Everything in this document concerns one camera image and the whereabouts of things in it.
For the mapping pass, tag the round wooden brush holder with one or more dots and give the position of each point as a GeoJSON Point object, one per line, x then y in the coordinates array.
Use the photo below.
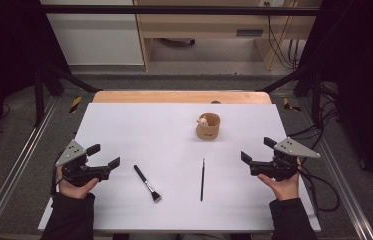
{"type": "Point", "coordinates": [208, 131]}

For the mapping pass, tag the thin black brush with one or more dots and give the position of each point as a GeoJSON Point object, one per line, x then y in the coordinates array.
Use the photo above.
{"type": "Point", "coordinates": [202, 180]}

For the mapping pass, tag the light wooden desk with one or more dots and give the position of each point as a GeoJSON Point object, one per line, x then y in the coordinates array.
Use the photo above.
{"type": "Point", "coordinates": [207, 25]}

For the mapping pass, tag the wooden table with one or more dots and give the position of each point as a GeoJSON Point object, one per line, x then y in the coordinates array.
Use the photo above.
{"type": "Point", "coordinates": [174, 97]}

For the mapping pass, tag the person's left hand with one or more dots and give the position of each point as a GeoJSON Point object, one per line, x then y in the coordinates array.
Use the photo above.
{"type": "Point", "coordinates": [74, 192]}

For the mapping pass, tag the dark table grommet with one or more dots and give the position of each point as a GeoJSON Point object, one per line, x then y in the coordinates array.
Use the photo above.
{"type": "Point", "coordinates": [215, 102]}

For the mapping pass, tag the black frame stand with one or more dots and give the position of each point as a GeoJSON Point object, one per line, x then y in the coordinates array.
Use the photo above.
{"type": "Point", "coordinates": [39, 100]}
{"type": "Point", "coordinates": [315, 100]}

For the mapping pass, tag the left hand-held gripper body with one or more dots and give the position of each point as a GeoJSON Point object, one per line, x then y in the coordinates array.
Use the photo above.
{"type": "Point", "coordinates": [74, 156]}

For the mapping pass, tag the black makeup brush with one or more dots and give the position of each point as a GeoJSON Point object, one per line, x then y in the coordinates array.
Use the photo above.
{"type": "Point", "coordinates": [145, 181]}

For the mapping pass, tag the person's right hand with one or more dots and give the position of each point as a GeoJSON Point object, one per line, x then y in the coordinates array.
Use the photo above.
{"type": "Point", "coordinates": [285, 190]}

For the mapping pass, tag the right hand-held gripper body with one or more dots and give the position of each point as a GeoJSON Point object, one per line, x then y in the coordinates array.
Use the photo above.
{"type": "Point", "coordinates": [292, 148]}

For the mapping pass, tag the black curtain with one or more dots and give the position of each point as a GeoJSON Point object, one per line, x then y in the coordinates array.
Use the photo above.
{"type": "Point", "coordinates": [4, 66]}
{"type": "Point", "coordinates": [367, 83]}

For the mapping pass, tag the aluminium floor rail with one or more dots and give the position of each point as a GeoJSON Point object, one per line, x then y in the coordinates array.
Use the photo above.
{"type": "Point", "coordinates": [344, 186]}
{"type": "Point", "coordinates": [17, 163]}

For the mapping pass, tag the white cabinet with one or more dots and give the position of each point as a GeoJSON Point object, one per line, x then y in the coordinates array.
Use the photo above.
{"type": "Point", "coordinates": [97, 36]}

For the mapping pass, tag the black frame crossbar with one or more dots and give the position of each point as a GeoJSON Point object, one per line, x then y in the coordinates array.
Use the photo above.
{"type": "Point", "coordinates": [174, 10]}

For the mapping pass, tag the white table board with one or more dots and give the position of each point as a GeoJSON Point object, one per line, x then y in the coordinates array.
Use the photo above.
{"type": "Point", "coordinates": [174, 140]}

